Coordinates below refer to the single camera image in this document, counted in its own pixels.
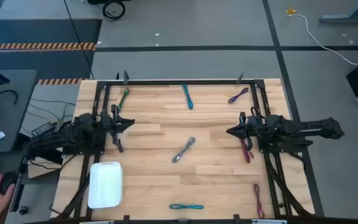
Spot black power adapter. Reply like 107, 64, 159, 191
30, 121, 57, 138

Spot black cable on desk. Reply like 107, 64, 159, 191
0, 90, 20, 125

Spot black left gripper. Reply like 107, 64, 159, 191
99, 105, 135, 152

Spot grey metal table leg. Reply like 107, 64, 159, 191
318, 0, 358, 25

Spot long black floor cable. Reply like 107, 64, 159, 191
63, 0, 95, 80

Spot green braided USB-C cable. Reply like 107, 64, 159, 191
116, 88, 130, 113

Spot coiled black floor cable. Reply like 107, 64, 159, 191
102, 0, 126, 22

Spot black metal table frame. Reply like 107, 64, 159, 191
51, 79, 323, 224

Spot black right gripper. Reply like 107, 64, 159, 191
226, 111, 262, 152

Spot grey braided USB-C cable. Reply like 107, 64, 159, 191
171, 136, 196, 164

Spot white plastic bin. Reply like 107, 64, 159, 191
87, 161, 124, 210

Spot tangled thin floor wires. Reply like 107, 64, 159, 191
20, 98, 76, 125

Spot black computer mouse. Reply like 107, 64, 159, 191
0, 171, 19, 195

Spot black mat with hazard stripes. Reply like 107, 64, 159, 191
0, 17, 103, 85

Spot white floor cable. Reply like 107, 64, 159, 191
288, 13, 358, 66

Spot grey side desk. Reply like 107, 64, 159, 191
0, 69, 39, 154

